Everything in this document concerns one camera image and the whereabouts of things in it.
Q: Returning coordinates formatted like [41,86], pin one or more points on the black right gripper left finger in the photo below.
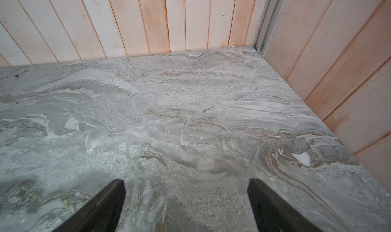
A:
[101,213]

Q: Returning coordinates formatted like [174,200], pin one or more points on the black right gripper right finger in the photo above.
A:
[272,213]

